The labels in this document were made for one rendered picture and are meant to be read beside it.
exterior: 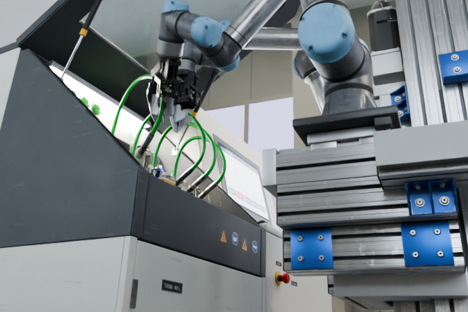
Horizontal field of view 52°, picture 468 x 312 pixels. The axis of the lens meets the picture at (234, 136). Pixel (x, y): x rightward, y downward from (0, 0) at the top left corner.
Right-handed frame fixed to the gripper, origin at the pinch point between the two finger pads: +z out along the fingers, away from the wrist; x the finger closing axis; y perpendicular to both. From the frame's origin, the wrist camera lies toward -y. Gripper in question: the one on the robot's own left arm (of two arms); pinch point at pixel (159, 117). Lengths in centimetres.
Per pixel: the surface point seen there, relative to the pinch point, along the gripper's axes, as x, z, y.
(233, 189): 49, 45, -31
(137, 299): -18, 23, 51
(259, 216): 66, 61, -32
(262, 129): 153, 78, -181
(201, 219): 5.9, 19.4, 28.2
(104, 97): -7.6, 8.7, -43.3
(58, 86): -28.2, -5.2, -10.9
